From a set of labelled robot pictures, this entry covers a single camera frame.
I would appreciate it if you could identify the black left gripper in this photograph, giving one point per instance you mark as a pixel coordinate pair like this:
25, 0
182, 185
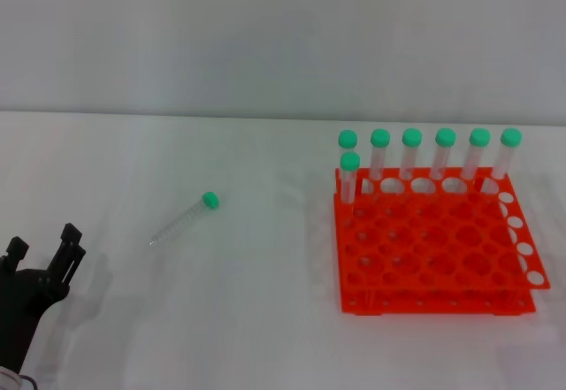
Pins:
31, 292

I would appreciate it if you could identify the clear green-capped test tube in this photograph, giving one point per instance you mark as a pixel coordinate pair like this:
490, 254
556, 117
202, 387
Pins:
510, 138
411, 138
349, 178
185, 217
445, 138
479, 138
380, 139
348, 139

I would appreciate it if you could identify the orange plastic test tube rack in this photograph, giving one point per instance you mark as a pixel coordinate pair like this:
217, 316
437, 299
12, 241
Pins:
424, 248

